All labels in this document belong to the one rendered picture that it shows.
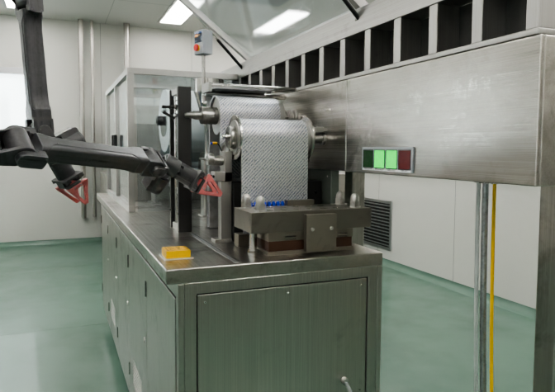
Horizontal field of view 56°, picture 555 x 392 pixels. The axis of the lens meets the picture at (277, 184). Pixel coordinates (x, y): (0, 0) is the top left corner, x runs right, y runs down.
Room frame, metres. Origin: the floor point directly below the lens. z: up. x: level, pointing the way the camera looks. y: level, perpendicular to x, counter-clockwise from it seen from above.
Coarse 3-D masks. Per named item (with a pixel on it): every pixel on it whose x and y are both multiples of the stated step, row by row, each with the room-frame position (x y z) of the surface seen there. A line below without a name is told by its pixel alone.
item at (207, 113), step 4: (200, 108) 1.96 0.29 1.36; (204, 108) 1.94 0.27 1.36; (208, 108) 1.94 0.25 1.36; (212, 108) 1.95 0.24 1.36; (216, 108) 1.96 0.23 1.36; (204, 112) 1.93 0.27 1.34; (208, 112) 1.93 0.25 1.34; (212, 112) 1.94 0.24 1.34; (216, 112) 1.94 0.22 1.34; (204, 116) 1.93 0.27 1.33; (208, 116) 1.93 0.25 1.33; (212, 116) 1.94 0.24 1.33; (216, 116) 1.94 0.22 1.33; (200, 120) 1.96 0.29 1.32; (204, 120) 1.93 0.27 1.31; (208, 120) 1.94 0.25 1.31; (212, 120) 1.95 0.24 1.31; (216, 120) 1.95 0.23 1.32; (204, 124) 1.96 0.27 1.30; (208, 124) 1.96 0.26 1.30; (212, 124) 1.96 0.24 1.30
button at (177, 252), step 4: (164, 248) 1.50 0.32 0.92; (168, 248) 1.50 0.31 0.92; (172, 248) 1.50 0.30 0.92; (176, 248) 1.50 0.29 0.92; (180, 248) 1.50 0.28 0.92; (184, 248) 1.50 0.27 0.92; (188, 248) 1.50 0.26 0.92; (164, 252) 1.48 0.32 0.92; (168, 252) 1.46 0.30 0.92; (172, 252) 1.46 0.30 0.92; (176, 252) 1.47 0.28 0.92; (180, 252) 1.47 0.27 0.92; (184, 252) 1.48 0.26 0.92; (188, 252) 1.48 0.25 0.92; (164, 256) 1.48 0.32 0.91; (168, 256) 1.46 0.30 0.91; (172, 256) 1.46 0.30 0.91; (176, 256) 1.47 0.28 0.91; (180, 256) 1.47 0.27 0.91; (184, 256) 1.48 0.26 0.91; (188, 256) 1.48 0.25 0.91
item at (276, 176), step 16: (256, 160) 1.70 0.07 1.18; (272, 160) 1.72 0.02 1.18; (288, 160) 1.75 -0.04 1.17; (304, 160) 1.77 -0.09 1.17; (256, 176) 1.70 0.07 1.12; (272, 176) 1.72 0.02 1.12; (288, 176) 1.75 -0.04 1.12; (304, 176) 1.77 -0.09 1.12; (256, 192) 1.70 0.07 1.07; (272, 192) 1.72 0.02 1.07; (288, 192) 1.75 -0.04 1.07; (304, 192) 1.77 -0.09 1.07
